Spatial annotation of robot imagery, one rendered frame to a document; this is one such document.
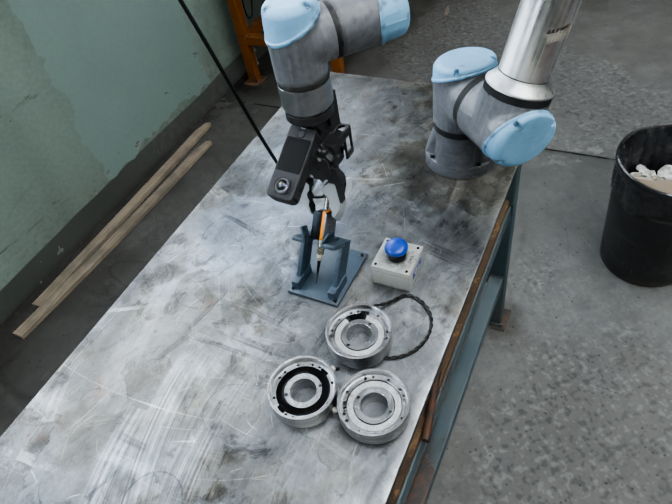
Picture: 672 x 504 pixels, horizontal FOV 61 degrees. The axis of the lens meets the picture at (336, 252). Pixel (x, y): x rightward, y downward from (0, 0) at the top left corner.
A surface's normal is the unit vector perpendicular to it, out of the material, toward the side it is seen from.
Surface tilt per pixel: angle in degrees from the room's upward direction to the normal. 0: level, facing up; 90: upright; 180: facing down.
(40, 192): 90
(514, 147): 97
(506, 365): 0
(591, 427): 0
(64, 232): 90
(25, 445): 0
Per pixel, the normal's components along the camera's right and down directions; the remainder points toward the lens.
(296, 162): -0.31, -0.21
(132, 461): -0.14, -0.67
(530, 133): 0.36, 0.74
